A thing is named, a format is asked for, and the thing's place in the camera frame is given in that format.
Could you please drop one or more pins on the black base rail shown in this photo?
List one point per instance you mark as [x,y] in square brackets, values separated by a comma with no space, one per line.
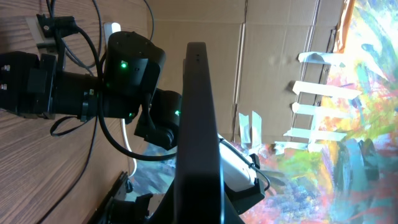
[115,209]

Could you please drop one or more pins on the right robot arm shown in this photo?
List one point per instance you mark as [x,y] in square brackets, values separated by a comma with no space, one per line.
[126,87]

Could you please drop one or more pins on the white power strip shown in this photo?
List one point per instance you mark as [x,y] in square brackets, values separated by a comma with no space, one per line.
[110,28]

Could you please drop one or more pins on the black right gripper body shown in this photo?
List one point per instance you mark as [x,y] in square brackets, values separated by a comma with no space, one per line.
[27,84]

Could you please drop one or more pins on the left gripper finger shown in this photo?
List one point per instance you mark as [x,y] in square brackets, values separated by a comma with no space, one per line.
[197,192]

